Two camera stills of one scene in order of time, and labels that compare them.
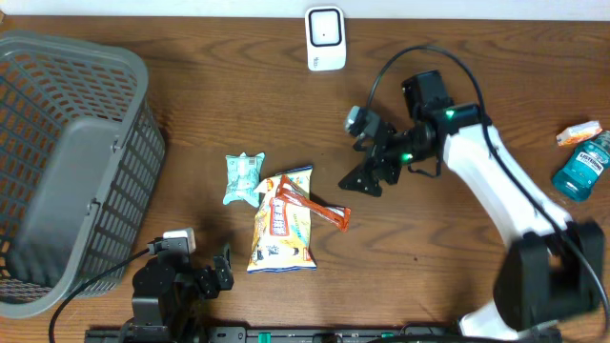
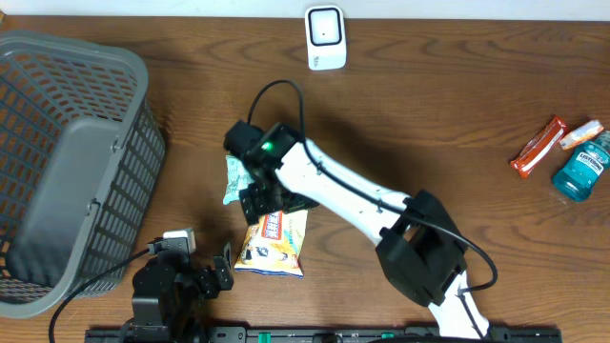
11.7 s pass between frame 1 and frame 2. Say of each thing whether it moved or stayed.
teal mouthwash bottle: stayed
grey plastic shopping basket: stayed
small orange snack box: stayed
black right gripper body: moved
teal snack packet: stayed
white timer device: stayed
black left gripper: stayed
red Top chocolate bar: moved
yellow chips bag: moved
